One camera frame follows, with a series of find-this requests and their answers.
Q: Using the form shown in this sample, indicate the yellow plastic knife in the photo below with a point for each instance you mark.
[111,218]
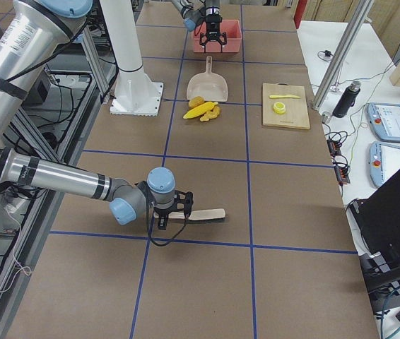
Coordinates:
[288,96]

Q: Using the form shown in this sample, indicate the yellow lemon slices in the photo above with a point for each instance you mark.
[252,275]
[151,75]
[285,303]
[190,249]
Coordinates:
[279,108]

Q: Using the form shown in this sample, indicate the blue teach pendant near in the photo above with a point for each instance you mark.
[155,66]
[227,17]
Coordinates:
[384,162]

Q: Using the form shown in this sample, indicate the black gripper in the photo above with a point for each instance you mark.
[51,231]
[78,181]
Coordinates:
[213,25]
[162,214]

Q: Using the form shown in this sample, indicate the pink plastic bin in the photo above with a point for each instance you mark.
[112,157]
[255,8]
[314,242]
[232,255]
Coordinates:
[231,28]

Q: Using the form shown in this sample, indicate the blue teach pendant far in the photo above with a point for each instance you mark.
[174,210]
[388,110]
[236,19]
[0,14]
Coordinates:
[384,119]

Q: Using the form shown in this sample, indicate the black power strip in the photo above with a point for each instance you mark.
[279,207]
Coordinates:
[339,162]

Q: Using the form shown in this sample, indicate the beige plastic dustpan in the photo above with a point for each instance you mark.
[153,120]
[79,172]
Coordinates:
[208,85]

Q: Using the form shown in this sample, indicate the bamboo cutting board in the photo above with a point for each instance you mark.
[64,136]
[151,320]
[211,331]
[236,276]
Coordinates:
[296,116]

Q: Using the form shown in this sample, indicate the black monitor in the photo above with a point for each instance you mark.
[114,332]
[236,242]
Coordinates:
[394,215]

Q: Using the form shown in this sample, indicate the blue teach pendant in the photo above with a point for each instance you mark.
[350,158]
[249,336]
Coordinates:
[384,119]
[384,162]

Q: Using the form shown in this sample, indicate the beige hand brush black bristles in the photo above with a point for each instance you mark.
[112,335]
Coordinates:
[208,215]

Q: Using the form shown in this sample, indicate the black water bottle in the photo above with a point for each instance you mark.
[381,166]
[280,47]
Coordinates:
[347,100]

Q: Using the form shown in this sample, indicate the brown toy potato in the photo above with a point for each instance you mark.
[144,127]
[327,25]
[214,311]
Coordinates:
[196,101]

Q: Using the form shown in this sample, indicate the aluminium frame post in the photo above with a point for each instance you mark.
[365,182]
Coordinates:
[331,77]

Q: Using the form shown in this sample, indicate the tan toy ginger root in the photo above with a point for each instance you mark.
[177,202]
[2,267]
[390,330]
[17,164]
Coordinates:
[212,114]

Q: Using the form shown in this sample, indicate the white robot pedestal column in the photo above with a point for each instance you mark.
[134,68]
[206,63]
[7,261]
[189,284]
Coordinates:
[119,19]

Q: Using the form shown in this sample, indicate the yellow toy corn cob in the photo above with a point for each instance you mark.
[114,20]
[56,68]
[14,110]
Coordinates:
[199,110]

